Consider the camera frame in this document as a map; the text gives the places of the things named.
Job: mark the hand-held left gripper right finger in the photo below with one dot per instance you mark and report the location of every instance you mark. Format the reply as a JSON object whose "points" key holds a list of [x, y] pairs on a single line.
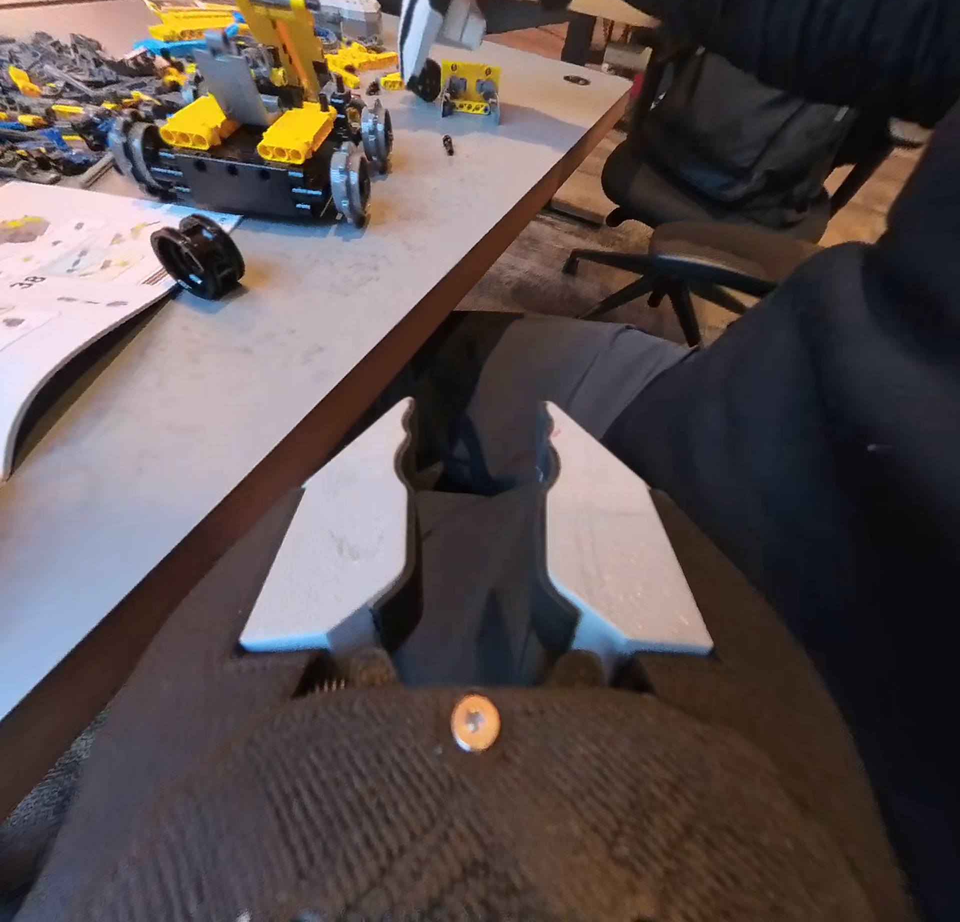
{"points": [[622, 555]]}

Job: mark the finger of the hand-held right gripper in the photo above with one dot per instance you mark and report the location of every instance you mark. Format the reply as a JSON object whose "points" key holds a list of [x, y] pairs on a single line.
{"points": [[442, 7]]}

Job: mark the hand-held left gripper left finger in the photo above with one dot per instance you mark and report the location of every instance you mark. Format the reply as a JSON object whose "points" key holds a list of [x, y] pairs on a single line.
{"points": [[337, 547]]}

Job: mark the small yellow brick assembly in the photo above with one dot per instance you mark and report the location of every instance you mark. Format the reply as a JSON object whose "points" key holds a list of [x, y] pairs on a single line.
{"points": [[469, 75]]}

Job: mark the black round brick piece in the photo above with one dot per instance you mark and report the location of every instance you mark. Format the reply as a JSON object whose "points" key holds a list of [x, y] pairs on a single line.
{"points": [[427, 82]]}

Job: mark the yellow black brick vehicle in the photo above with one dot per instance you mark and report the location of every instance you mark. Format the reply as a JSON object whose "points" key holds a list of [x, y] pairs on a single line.
{"points": [[225, 180]]}

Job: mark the black wheel rim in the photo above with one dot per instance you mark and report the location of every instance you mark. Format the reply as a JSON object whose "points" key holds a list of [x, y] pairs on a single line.
{"points": [[195, 259]]}

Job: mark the grey desk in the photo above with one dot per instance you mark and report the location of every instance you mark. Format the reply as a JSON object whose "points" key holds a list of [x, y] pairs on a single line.
{"points": [[300, 382]]}

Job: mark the grey battery box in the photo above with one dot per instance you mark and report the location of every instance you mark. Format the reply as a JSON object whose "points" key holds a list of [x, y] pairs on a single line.
{"points": [[352, 11]]}

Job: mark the person's grey pants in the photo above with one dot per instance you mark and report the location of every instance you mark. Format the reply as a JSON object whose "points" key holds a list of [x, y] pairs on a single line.
{"points": [[562, 367]]}

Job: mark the blue brick piece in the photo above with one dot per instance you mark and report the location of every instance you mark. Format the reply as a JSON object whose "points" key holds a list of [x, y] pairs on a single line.
{"points": [[154, 37]]}

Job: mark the black office chair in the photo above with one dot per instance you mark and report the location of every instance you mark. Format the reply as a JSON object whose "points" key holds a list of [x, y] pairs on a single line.
{"points": [[720, 251]]}

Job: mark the instruction booklet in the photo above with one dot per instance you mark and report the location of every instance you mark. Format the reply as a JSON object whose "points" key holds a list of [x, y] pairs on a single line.
{"points": [[60, 337]]}

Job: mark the pile of dark brick pieces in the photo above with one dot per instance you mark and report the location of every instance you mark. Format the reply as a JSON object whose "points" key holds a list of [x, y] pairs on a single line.
{"points": [[67, 75]]}

